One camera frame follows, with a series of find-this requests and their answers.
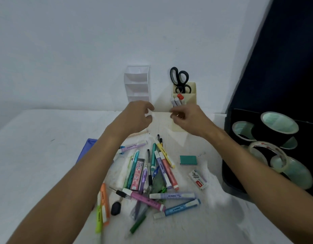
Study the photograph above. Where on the blue plastic tray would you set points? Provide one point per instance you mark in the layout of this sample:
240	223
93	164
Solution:
86	149

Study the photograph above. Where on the person's right hand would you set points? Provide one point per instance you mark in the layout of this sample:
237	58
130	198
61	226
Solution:
194	121

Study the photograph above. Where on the lavender highlighter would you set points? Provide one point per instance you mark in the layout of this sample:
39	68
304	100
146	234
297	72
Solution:
162	170

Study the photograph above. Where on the purple mechanical pencil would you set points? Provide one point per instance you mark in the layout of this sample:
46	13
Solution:
143	179

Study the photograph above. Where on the lilac highlighter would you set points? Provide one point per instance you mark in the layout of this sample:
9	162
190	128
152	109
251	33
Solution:
133	146
174	195

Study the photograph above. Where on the red capped marker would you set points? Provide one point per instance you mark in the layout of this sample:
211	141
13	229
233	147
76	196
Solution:
180	97

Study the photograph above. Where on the neon yellow highlighter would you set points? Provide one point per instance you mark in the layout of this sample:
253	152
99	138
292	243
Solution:
99	218

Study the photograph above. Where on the small black tape roll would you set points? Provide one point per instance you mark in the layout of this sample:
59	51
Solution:
244	129

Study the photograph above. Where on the teal highlighter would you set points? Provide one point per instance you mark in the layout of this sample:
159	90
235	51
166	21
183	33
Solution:
133	167

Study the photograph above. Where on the person's right thumb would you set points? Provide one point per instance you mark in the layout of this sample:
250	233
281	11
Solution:
176	115

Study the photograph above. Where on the white tiered desk organizer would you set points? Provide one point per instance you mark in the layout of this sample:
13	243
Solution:
136	83

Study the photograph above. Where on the green eraser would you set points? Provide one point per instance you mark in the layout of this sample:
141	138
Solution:
188	160

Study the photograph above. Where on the clear printed tape roll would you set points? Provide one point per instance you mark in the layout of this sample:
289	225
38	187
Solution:
280	152

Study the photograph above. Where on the black scissors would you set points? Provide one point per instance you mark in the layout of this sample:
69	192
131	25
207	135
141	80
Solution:
175	76

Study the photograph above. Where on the blue highlighter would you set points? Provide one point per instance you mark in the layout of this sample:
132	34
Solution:
179	208

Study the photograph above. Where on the person's right forearm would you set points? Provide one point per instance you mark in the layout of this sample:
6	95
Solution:
268	185

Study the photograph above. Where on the white staples box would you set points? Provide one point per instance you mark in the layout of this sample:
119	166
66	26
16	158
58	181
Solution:
198	179

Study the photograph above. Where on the orange highlighter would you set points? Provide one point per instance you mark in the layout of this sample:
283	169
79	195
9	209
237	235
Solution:
105	200

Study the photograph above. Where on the small black oval gadget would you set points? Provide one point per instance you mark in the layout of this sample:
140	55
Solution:
116	208

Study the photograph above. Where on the red pencil lead case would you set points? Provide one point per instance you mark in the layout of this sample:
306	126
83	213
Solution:
137	175

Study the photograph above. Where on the person's left forearm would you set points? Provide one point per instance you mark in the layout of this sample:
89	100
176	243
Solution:
70	190

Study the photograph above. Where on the light green pen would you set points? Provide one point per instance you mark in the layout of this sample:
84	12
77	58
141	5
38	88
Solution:
127	172

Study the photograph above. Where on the grey capped marker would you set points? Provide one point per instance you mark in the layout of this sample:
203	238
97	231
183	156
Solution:
174	102

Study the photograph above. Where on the pink highlighter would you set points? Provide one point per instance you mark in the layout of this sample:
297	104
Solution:
146	200

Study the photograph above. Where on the large black tape roll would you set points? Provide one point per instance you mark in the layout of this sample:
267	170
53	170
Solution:
279	124

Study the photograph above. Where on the salmon highlighter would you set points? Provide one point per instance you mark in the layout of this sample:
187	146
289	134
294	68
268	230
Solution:
169	172

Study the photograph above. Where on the thin black pen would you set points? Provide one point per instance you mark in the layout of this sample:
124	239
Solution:
159	139

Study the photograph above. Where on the person's left hand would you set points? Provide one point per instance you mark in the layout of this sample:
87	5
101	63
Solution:
131	119

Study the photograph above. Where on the cream pen holder box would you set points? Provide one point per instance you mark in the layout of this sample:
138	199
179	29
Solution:
189	97

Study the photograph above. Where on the black tray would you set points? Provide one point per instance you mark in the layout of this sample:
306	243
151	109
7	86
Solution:
232	172

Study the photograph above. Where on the person's left thumb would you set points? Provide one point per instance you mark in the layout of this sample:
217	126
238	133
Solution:
148	120

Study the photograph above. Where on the green transparent ruler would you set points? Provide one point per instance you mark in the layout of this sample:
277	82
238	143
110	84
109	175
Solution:
158	184

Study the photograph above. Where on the black and white marker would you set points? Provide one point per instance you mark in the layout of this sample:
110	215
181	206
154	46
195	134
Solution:
119	193

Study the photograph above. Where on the dark blue panel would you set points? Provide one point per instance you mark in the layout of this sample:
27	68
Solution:
286	60

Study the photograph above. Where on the teal pen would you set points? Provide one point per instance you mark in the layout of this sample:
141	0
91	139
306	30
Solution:
153	157

